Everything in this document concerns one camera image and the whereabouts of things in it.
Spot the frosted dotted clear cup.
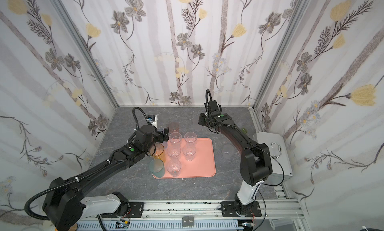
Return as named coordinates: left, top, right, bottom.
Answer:
left=183, top=144, right=197, bottom=161

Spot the clear faceted glass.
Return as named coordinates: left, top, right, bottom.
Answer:
left=167, top=144, right=182, bottom=158
left=169, top=132, right=183, bottom=146
left=167, top=159, right=182, bottom=177

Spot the grey metal case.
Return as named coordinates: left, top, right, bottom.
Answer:
left=254, top=132, right=293, bottom=185

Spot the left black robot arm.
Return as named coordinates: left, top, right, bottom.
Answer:
left=24, top=124, right=169, bottom=231

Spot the small pink glass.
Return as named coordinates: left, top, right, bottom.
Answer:
left=169, top=122, right=180, bottom=133

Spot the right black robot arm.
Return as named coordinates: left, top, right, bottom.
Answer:
left=199, top=100, right=285, bottom=217

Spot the pink plastic tray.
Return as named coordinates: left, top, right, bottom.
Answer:
left=160, top=138, right=216, bottom=179

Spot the tall yellow plastic cup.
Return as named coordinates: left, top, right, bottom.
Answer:
left=150, top=143, right=167, bottom=163

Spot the tall teal plastic cup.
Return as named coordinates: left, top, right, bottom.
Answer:
left=149, top=159, right=165, bottom=179

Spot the aluminium mounting rail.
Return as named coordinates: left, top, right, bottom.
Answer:
left=75, top=200, right=310, bottom=231

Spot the clear plastic beaker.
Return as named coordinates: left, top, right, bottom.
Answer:
left=269, top=219, right=296, bottom=231

